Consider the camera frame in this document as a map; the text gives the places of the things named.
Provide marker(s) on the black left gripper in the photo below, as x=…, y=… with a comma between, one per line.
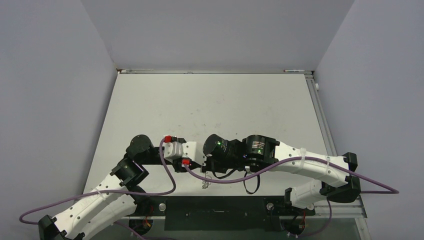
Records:
x=178, y=166

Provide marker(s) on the pen on rear rail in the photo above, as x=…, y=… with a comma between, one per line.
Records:
x=293, y=71

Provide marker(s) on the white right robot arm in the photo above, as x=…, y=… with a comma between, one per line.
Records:
x=332, y=177

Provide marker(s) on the aluminium rear rail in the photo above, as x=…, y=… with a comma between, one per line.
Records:
x=185, y=71

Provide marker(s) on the aluminium rail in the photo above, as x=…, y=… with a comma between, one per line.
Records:
x=185, y=71
x=319, y=111

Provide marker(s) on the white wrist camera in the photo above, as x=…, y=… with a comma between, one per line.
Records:
x=173, y=148
x=189, y=152

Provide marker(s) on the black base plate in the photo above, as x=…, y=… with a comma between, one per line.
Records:
x=218, y=213

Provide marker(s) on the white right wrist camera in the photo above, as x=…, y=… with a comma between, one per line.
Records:
x=189, y=152

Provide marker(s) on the aluminium right rail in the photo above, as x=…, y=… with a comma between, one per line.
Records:
x=319, y=111

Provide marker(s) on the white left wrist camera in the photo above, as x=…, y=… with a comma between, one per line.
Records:
x=173, y=148

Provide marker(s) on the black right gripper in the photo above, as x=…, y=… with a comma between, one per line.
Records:
x=208, y=167

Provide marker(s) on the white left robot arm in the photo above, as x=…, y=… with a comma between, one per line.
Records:
x=119, y=193

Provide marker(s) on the metal disc with keyrings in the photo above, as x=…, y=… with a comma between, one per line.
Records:
x=205, y=183

